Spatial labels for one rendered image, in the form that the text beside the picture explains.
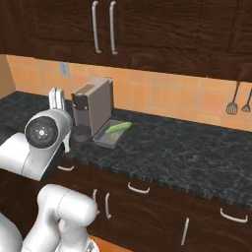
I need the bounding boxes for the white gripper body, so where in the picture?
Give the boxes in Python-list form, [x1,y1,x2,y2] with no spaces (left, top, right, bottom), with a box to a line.
[64,132,72,155]

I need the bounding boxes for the dark wood drawer front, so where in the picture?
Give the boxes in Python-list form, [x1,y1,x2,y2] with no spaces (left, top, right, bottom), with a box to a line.
[48,154,105,195]
[191,195,252,235]
[97,166,198,218]

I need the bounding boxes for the grey rectangular tray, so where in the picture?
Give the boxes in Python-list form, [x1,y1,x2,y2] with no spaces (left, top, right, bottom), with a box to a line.
[92,119,128,150]

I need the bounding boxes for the grey coffee machine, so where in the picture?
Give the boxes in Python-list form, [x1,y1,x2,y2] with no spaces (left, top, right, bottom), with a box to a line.
[71,76,115,146]

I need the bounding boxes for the green cucumber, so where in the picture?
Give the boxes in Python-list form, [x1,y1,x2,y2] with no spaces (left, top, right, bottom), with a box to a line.
[104,121,133,135]

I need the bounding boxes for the dark hanging slotted spatula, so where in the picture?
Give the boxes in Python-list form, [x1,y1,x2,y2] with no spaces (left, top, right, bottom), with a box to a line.
[224,81,242,116]

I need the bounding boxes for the dark hanging kitchen utensil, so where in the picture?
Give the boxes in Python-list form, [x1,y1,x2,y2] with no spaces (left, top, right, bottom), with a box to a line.
[241,87,252,114]

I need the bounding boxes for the silver drawer handle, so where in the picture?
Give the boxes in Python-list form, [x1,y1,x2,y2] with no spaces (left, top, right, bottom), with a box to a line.
[56,164,76,172]
[126,181,152,195]
[219,207,249,224]

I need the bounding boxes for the silver base cupboard handle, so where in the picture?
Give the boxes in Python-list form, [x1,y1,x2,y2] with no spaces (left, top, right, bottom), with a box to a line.
[92,188,98,212]
[180,217,191,247]
[103,192,113,221]

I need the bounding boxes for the grey wall outlet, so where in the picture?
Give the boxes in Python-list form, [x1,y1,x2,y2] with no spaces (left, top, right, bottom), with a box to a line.
[59,61,71,79]

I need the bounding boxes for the dark wood wall cupboard door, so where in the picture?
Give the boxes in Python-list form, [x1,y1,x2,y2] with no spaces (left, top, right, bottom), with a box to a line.
[227,0,252,83]
[0,0,105,67]
[101,0,240,77]

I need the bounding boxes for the silver wall cupboard handle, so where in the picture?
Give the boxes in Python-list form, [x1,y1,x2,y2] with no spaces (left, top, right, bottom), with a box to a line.
[91,0,102,55]
[108,0,119,56]

